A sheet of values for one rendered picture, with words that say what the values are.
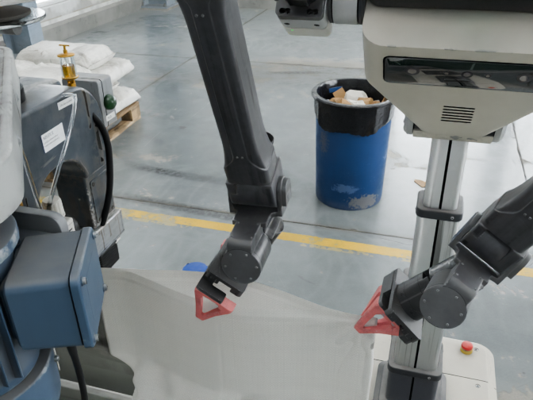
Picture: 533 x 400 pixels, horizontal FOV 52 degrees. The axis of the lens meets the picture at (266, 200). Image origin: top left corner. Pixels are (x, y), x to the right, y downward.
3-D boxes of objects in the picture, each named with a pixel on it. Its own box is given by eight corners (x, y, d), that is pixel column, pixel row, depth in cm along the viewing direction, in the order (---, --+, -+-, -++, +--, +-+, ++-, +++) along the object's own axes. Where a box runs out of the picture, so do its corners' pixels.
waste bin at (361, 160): (393, 180, 351) (403, 80, 319) (384, 221, 308) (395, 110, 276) (318, 171, 363) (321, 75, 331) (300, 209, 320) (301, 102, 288)
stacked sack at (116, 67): (139, 73, 440) (137, 55, 433) (93, 100, 383) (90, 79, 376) (91, 69, 451) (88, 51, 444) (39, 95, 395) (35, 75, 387)
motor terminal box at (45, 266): (112, 304, 66) (96, 222, 60) (103, 367, 57) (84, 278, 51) (40, 312, 65) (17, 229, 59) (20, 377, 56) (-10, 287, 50)
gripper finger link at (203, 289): (175, 316, 87) (200, 279, 82) (193, 288, 93) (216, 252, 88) (212, 339, 88) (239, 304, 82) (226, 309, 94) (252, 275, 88)
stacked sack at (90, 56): (120, 60, 428) (117, 40, 421) (89, 76, 392) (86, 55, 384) (46, 55, 445) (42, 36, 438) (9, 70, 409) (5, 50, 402)
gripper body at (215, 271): (202, 277, 84) (224, 246, 80) (224, 241, 93) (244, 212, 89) (238, 300, 85) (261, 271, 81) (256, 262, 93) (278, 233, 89)
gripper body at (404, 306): (380, 314, 76) (424, 291, 72) (388, 271, 85) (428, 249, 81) (410, 346, 77) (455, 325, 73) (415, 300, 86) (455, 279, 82)
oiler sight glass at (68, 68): (80, 74, 95) (76, 54, 93) (71, 78, 93) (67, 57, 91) (67, 73, 95) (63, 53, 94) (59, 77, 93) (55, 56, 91)
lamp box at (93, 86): (117, 120, 106) (110, 74, 101) (105, 128, 102) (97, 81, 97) (83, 117, 108) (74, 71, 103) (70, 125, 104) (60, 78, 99)
